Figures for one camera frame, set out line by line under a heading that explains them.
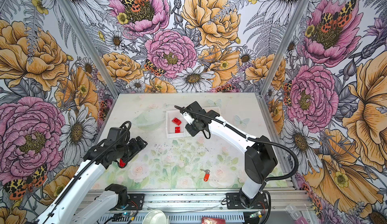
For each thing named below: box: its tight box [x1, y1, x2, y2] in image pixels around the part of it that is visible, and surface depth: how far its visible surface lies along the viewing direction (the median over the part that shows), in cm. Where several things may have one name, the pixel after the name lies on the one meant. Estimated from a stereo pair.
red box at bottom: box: [201, 216, 226, 224], surface depth 67 cm
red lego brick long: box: [171, 117, 182, 126], surface depth 105 cm
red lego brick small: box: [174, 126, 181, 134], surface depth 101 cm
